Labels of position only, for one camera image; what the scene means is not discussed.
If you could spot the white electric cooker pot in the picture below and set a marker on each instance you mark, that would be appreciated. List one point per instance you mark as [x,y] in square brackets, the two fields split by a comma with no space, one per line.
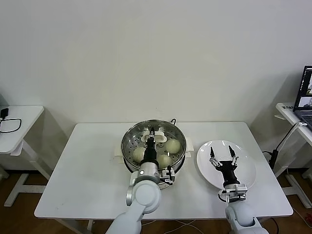
[190,147]

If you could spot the white paper label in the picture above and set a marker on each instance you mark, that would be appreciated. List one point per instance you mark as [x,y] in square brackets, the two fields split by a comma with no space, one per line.
[287,107]

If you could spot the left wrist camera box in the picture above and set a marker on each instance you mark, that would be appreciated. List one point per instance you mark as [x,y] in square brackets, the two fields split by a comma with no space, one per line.
[168,174]

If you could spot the white side desk with label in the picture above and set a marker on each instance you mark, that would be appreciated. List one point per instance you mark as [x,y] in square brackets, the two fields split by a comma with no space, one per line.
[285,114]

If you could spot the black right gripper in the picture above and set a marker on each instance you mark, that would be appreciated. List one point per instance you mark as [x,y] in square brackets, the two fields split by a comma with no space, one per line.
[228,174]

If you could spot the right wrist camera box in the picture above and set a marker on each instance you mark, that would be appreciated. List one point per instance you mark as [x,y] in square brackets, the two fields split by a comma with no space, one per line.
[241,189]

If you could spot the black power adapter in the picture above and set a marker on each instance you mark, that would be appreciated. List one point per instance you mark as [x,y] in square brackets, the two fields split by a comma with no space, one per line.
[4,113]

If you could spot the perforated steel steamer basket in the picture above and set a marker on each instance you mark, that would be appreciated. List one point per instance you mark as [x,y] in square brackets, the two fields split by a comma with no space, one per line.
[181,162]

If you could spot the open dark laptop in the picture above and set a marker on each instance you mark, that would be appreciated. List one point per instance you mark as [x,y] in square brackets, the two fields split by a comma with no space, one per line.
[304,97]

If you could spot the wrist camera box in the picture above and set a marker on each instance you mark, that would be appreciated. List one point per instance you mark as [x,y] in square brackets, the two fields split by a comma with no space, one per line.
[241,189]
[168,174]

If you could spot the white round plate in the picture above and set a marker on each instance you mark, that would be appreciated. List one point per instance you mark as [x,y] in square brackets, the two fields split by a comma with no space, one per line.
[246,165]

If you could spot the black power strip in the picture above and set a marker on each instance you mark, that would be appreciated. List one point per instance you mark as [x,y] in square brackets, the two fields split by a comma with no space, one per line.
[273,158]

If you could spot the white steamed baozi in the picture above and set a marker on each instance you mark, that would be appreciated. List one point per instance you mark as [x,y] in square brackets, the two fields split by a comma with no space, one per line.
[138,156]
[165,159]
[173,146]

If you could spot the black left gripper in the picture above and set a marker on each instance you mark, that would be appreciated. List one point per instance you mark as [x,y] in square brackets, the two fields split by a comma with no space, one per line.
[150,151]

